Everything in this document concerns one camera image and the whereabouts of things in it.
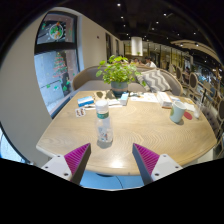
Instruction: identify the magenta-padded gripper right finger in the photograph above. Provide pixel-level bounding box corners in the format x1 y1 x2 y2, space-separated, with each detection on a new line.
131 142 184 186

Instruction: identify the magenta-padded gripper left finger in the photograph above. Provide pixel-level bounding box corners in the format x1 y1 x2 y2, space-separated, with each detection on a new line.
40 142 92 186

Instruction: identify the clear plastic water bottle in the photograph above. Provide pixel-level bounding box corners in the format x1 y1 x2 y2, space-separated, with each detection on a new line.
94 99 114 145

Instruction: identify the small printed card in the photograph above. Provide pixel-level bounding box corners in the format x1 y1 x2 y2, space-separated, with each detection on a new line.
74 107 87 118

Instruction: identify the blue tissue pack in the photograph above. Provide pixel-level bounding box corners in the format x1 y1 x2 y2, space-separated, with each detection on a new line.
77 95 95 108

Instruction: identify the flat round red coaster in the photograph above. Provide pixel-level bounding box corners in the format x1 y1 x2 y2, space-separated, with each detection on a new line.
183 110 194 121

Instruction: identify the white printed leaflet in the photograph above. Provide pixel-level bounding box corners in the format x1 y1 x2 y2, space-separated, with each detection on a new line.
129 92 159 104

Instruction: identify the white box with orange edge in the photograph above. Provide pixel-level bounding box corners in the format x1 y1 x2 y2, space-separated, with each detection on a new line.
156 91 173 109

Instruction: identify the small light blue box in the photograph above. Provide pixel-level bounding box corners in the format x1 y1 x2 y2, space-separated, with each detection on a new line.
119 92 130 106

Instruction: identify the white paper napkin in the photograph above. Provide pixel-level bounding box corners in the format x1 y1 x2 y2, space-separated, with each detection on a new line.
182 101 196 113

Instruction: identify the grey tufted armchair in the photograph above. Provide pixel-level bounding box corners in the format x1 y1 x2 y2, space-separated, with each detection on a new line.
199 105 223 138

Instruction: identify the grey chevron cushion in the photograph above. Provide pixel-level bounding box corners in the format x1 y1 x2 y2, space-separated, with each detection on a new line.
136 68 173 93

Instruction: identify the grey curved sofa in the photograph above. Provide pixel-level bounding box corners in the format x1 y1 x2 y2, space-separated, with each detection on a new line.
72 64 184 98

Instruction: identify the group of wooden chairs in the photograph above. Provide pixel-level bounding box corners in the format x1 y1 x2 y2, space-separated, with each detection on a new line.
169 59 224 111

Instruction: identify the dark-framed decorated window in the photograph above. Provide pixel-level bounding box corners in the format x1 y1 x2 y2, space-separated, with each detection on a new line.
33 11 82 116

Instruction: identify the green potted plant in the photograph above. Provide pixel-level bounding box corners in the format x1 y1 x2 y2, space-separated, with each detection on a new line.
95 54 143 98

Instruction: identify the person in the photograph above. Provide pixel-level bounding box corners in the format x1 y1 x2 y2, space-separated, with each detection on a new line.
144 55 157 69

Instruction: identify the white round column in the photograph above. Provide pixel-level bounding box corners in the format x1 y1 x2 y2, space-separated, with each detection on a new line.
130 36 144 57

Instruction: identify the group of ceiling lights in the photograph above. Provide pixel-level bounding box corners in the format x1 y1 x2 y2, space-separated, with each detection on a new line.
113 2 201 48

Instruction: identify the white mug with green handle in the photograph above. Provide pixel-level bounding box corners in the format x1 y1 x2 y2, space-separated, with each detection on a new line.
169 100 188 124

